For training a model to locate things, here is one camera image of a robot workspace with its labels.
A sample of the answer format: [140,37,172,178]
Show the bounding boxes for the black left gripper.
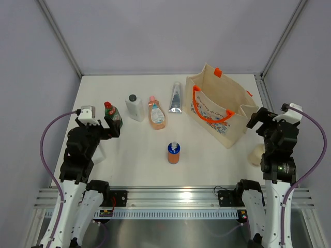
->
[76,116,120,158]

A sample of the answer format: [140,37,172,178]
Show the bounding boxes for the green dish soap bottle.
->
[104,101,123,128]

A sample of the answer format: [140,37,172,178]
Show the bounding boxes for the white bottle black cap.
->
[125,94,145,122]

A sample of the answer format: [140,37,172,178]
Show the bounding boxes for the orange bottle blue cap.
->
[168,142,180,164]

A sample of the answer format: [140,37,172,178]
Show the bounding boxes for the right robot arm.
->
[234,107,300,247]

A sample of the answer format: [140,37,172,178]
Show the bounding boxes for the white box under arm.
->
[92,144,106,165]

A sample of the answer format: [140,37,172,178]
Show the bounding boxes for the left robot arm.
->
[37,116,120,247]

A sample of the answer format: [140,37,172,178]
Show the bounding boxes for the cream pump bottle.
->
[248,144,265,167]

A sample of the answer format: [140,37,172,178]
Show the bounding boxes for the pink shampoo bottle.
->
[148,96,166,130]

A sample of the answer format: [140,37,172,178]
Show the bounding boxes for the silver tube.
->
[168,82,182,114]

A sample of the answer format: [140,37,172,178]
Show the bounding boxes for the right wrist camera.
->
[273,103,303,124]

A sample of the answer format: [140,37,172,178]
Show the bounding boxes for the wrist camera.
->
[273,103,303,124]
[78,105,100,126]

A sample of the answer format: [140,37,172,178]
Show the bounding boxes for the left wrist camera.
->
[78,105,100,126]

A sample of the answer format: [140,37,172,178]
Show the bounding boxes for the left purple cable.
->
[40,110,78,248]

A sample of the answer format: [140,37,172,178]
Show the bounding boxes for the canvas bag orange handles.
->
[183,64,259,148]

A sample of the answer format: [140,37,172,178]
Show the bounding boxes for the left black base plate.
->
[101,190,128,207]

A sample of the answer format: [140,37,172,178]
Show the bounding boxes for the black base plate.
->
[217,190,266,207]
[101,190,128,207]

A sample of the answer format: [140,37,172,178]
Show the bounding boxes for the aluminium rail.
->
[34,187,315,209]

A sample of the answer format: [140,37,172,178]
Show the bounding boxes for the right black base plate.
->
[217,190,266,207]

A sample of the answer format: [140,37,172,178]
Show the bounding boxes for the white slotted cable duct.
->
[93,209,239,220]

